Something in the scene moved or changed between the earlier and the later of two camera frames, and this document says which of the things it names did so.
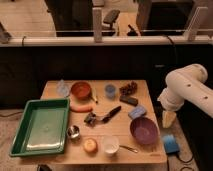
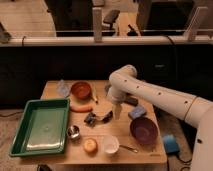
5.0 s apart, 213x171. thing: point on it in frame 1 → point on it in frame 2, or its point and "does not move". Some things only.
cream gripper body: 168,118 → 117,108
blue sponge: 137,112 does not move
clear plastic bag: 63,89 does not move
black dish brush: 93,120 does not move
